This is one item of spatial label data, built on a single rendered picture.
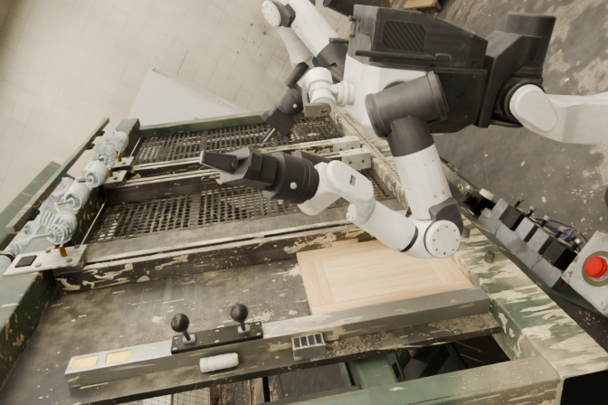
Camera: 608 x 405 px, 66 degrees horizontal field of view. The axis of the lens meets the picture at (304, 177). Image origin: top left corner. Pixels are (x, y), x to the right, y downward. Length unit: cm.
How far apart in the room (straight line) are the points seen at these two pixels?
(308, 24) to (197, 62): 511
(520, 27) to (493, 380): 80
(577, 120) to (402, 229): 65
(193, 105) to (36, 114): 242
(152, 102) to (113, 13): 175
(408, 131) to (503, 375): 49
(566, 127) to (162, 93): 424
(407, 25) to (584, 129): 60
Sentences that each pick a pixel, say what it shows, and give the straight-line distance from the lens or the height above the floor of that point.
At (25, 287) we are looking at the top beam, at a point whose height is 186.
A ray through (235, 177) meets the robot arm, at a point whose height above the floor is 158.
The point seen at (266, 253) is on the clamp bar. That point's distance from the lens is 139.
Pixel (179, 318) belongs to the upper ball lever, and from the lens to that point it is 101.
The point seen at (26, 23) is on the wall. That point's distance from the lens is 676.
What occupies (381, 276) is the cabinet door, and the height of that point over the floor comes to 106.
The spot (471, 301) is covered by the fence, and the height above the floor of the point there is 94.
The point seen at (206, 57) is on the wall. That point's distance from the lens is 645.
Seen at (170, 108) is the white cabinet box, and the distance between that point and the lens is 511.
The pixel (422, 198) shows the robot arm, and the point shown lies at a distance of 99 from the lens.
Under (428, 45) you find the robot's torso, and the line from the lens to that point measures 113.
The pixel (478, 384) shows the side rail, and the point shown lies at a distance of 99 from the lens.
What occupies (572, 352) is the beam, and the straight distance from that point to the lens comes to 110.
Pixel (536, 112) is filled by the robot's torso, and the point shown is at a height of 93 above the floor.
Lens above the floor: 172
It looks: 18 degrees down
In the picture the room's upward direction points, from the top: 66 degrees counter-clockwise
